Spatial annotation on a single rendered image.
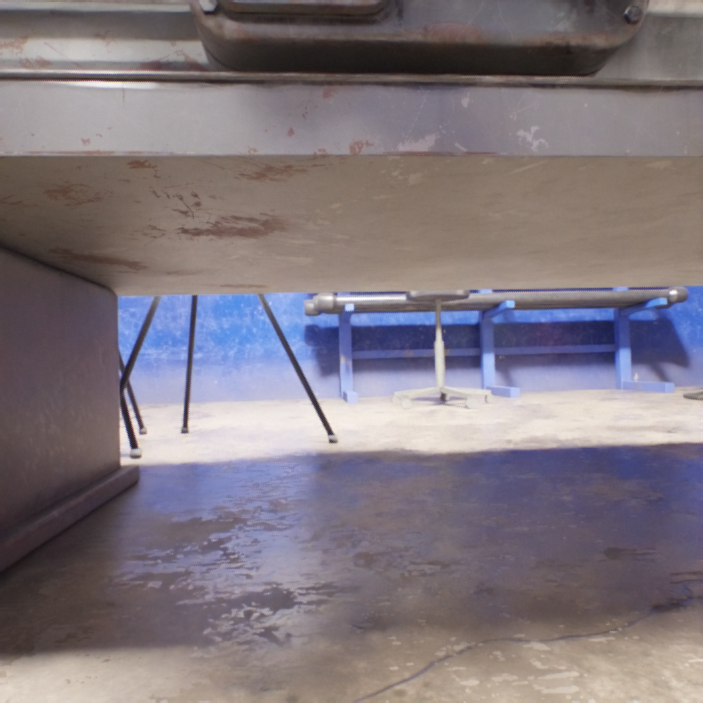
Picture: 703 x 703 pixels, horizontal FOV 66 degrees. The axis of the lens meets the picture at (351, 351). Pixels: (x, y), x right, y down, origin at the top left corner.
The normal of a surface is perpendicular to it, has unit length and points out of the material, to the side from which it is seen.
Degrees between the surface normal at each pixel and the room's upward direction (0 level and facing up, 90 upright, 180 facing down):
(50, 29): 90
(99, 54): 90
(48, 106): 90
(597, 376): 90
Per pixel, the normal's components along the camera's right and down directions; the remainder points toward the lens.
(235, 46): -0.10, 0.99
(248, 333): 0.07, -0.03
